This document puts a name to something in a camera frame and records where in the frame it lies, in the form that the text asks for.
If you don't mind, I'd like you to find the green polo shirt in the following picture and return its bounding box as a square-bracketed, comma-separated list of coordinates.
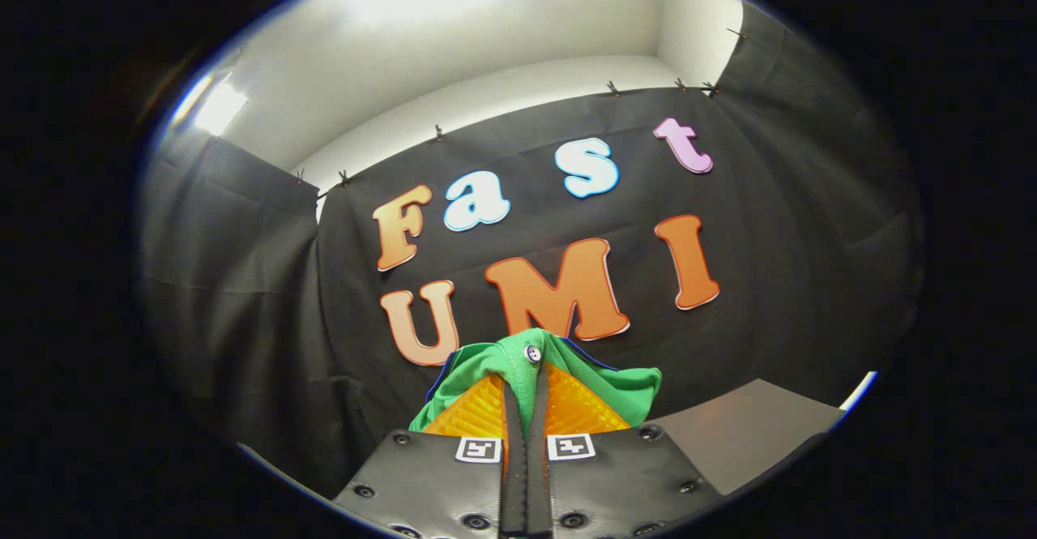
[408, 328, 663, 434]

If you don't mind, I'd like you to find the grey cabinet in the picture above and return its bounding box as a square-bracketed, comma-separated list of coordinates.
[648, 377, 847, 497]

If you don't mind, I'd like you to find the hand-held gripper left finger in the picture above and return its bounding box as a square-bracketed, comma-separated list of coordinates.
[332, 372, 529, 539]

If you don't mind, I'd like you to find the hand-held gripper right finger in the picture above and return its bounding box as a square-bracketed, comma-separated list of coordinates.
[527, 361, 723, 539]

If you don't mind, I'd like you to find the row of cloth clips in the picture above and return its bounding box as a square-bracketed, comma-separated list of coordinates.
[293, 27, 746, 185]

